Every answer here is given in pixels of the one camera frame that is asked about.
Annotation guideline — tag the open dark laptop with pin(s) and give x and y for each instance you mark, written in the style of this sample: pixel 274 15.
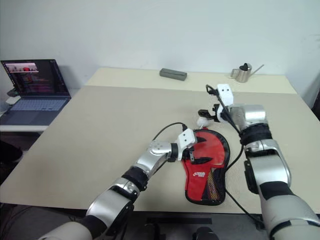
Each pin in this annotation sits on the open dark laptop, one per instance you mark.
pixel 37 85

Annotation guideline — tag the beige table cover sheet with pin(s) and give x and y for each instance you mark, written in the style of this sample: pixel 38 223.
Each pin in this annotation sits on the beige table cover sheet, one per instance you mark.
pixel 100 162

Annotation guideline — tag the small grey white device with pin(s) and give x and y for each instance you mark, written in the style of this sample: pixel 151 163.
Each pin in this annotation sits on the small grey white device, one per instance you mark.
pixel 12 96

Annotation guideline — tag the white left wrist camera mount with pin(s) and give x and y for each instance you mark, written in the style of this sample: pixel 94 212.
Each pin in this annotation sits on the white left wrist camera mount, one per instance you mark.
pixel 186 138

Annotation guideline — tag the red black paddle case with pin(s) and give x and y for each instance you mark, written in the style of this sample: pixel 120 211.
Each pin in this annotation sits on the red black paddle case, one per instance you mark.
pixel 197 182

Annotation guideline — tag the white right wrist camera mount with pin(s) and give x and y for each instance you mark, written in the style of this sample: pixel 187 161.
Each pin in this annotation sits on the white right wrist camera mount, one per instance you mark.
pixel 225 93

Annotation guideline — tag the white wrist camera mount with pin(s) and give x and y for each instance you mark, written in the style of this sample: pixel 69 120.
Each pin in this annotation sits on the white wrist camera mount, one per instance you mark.
pixel 225 93
pixel 186 138

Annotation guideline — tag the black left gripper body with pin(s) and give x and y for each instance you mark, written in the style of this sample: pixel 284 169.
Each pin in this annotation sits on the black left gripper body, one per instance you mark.
pixel 191 156

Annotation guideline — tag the silver metal watering can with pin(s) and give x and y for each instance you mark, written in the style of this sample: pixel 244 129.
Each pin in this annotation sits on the silver metal watering can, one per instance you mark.
pixel 243 73

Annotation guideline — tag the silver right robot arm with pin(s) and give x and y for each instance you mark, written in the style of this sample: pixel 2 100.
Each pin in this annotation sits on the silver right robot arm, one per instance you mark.
pixel 267 170

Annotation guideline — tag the grey rectangular block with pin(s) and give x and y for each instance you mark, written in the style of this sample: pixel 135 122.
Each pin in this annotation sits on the grey rectangular block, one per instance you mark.
pixel 173 74

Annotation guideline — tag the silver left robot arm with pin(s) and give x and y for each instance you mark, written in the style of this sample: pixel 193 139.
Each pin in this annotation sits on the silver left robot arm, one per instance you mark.
pixel 150 160

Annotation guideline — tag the beige robot torso shell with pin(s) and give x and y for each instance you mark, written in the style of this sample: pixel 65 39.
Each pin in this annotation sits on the beige robot torso shell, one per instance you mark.
pixel 65 232

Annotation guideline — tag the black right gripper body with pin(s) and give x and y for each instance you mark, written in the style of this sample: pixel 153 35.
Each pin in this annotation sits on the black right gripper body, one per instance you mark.
pixel 216 111

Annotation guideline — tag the dark rounded shape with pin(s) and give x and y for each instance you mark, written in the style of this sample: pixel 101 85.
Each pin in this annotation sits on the dark rounded shape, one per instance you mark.
pixel 207 233

